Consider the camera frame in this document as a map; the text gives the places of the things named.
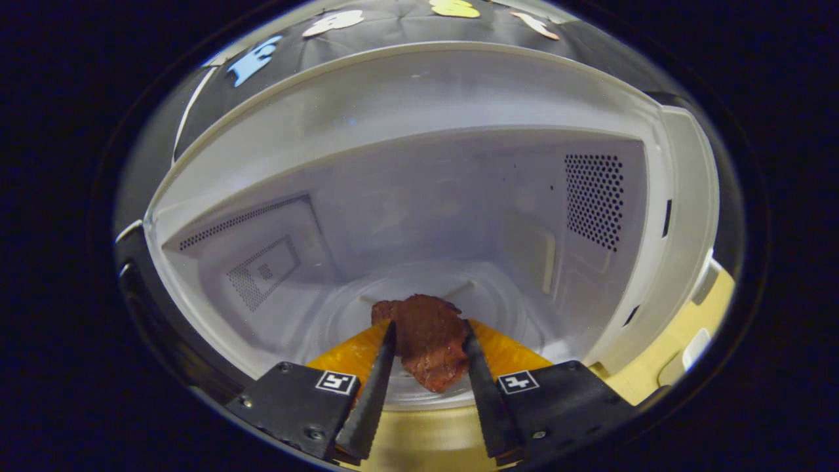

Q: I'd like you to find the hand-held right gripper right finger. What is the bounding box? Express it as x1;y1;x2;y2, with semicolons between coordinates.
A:
463;319;638;467

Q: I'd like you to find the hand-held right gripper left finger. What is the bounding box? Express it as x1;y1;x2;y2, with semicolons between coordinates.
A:
226;319;398;463

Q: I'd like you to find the brown meat piece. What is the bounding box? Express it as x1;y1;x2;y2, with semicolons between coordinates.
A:
371;294;470;393

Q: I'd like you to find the white microwave oven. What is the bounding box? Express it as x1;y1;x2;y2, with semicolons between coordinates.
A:
115;41;722;412

